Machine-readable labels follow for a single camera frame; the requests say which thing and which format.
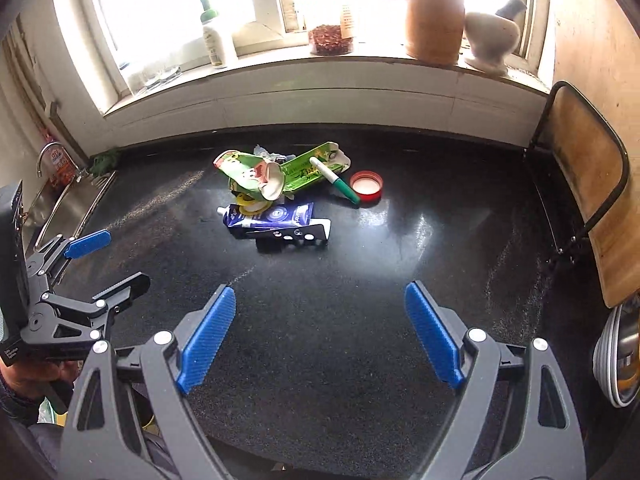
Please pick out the green and white marker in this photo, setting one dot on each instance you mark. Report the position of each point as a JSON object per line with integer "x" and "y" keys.
{"x": 337, "y": 185}

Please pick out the red dish soap bottle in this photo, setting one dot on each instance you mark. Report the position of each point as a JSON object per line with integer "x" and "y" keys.
{"x": 62, "y": 167}

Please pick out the green cloth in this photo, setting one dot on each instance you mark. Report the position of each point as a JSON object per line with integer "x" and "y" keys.
{"x": 105, "y": 161}

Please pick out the small labelled bottle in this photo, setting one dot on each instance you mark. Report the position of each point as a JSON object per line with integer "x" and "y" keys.
{"x": 347, "y": 20}

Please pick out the glass jar with red contents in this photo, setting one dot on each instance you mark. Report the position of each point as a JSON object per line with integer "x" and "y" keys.
{"x": 330, "y": 40}

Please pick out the green cardboard package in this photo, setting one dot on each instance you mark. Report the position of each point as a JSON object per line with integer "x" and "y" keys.
{"x": 300, "y": 170}

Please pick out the red jar lid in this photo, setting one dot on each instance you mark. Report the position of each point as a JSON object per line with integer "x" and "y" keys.
{"x": 366, "y": 187}

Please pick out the white bottle with green cap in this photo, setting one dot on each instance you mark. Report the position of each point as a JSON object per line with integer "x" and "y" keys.
{"x": 217, "y": 40}

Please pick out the white ceramic vase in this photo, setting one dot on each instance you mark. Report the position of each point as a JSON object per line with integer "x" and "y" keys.
{"x": 492, "y": 37}

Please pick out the chrome faucet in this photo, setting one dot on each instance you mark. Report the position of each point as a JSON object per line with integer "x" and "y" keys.
{"x": 45, "y": 152}

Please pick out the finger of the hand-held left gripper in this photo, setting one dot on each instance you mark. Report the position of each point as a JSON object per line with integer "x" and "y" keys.
{"x": 87, "y": 244}
{"x": 127, "y": 290}

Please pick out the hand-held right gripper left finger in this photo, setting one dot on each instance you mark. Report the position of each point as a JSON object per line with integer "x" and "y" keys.
{"x": 207, "y": 340}

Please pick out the yellow tape roll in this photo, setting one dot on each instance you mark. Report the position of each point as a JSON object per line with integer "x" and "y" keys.
{"x": 248, "y": 202}

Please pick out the white window frame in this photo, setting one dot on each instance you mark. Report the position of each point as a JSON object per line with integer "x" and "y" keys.
{"x": 267, "y": 0}

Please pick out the stainless steel sink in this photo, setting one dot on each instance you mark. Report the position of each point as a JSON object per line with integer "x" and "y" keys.
{"x": 60, "y": 210}

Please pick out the person's left hand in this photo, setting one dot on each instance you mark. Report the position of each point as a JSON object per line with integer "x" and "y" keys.
{"x": 30, "y": 375}

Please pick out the green white plastic packet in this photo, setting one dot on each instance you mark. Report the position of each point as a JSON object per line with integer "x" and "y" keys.
{"x": 250, "y": 172}

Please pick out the clear glass dish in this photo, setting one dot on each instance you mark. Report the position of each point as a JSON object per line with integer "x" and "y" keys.
{"x": 157, "y": 76}

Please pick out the wooden board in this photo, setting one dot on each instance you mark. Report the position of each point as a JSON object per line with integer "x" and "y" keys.
{"x": 590, "y": 170}

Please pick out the terracotta pot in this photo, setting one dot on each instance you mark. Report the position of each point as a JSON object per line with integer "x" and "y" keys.
{"x": 432, "y": 20}

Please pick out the blue cream tube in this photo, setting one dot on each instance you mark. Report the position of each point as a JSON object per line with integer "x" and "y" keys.
{"x": 280, "y": 215}

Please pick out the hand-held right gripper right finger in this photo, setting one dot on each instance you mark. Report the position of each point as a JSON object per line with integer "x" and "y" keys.
{"x": 430, "y": 335}

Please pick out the crumpled white and blue wrapper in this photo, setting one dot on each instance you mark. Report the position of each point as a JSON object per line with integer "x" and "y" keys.
{"x": 265, "y": 152}

